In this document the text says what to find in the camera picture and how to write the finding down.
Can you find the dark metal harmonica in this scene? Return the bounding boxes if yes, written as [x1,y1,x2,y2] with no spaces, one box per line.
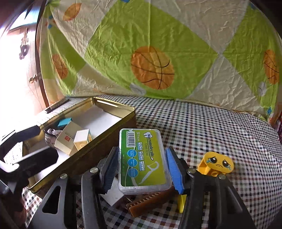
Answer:
[44,97,69,114]

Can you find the white box red label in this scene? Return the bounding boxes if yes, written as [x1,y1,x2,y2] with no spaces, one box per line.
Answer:
[54,121,82,156]

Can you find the basketball pattern bed sheet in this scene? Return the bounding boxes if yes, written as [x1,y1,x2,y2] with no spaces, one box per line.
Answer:
[38,1,281,123]

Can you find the gold metal tin box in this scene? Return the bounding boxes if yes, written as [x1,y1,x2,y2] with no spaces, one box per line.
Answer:
[22,97,136,197]

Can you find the camouflage fabric pouch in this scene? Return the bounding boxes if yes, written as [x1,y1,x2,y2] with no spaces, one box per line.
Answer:
[44,128,62,148]

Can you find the yellow crying face toy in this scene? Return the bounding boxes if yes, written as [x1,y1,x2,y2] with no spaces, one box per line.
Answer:
[197,152,234,177]

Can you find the green dental floss box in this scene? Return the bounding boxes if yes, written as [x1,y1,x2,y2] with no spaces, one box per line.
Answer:
[118,128,172,195]

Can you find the small white rectangular block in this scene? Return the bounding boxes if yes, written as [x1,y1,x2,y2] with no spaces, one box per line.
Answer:
[100,177,124,207]

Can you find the brass door handle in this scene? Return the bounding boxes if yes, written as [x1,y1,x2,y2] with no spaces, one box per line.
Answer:
[29,73,42,83]

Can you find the yellow cube block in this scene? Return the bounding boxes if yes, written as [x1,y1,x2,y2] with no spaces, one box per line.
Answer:
[175,194,187,213]

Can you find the brown wooden door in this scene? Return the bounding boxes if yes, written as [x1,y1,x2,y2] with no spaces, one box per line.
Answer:
[10,1,49,111]

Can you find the brown comb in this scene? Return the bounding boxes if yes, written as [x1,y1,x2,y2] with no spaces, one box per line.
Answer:
[126,186,176,218]

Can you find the blue bear cartoon box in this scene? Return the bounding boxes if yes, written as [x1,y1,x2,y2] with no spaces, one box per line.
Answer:
[57,118,72,128]

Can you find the white orange star box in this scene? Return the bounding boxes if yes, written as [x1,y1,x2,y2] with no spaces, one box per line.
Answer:
[74,129,93,150]

